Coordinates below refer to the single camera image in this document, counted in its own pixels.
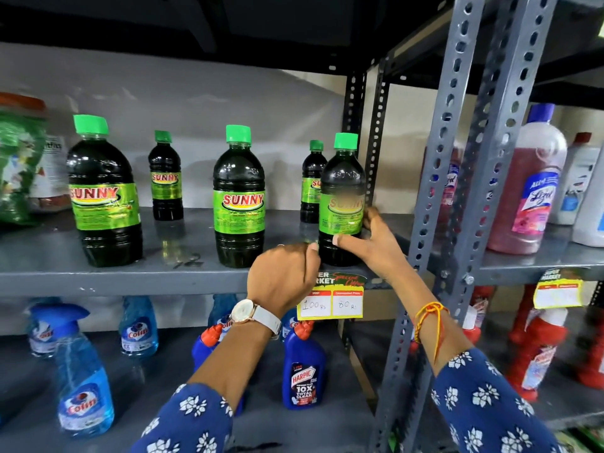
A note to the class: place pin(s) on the person's left hand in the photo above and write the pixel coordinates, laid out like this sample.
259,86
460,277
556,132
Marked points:
281,275

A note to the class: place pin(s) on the person's right hand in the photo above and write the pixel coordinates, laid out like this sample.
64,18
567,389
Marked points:
377,252

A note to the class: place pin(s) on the person's right thumb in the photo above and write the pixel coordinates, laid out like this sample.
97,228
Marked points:
351,244

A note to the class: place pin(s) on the person's left fingers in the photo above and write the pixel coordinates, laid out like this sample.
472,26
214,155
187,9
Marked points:
302,252

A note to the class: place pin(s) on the dark cleaner bottle green cap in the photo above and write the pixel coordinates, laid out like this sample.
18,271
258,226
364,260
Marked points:
340,193

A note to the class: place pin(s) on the person's right forearm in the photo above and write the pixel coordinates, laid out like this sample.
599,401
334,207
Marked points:
453,363

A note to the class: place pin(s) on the person's left forearm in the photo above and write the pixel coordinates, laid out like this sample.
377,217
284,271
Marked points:
226,367

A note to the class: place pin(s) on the yellow price tag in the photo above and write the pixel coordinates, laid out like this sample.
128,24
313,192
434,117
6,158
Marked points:
347,304
557,294

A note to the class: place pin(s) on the small dark cleaner bottle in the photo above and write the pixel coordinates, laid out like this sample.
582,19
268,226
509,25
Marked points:
165,183
310,183

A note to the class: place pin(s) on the blue toilet cleaner bottle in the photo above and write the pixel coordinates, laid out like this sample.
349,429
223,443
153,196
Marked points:
303,372
205,346
288,323

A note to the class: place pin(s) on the large dark cleaner bottle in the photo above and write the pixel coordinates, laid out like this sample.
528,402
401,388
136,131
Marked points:
104,202
238,202

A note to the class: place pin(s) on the blue glass cleaner spray bottle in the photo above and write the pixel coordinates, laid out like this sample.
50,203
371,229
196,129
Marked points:
222,309
82,386
40,334
138,332

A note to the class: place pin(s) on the pink floor cleaner bottle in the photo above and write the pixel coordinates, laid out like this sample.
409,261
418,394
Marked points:
528,198
450,183

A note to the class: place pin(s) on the red toilet cleaner bottle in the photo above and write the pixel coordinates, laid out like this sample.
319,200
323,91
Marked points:
524,311
535,353
477,311
593,358

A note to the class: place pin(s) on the grey metal shelf rack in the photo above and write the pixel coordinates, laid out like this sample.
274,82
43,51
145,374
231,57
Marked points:
141,273
512,268

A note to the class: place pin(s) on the white bottle red cap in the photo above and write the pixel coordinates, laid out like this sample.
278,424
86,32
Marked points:
573,183

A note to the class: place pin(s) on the white plastic bottle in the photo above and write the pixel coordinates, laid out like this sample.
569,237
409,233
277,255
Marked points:
592,216

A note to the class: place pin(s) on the white labelled jar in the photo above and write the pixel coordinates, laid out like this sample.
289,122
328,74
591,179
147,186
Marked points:
52,179

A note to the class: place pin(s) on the green jar orange lid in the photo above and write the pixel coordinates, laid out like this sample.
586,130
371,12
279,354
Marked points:
19,169

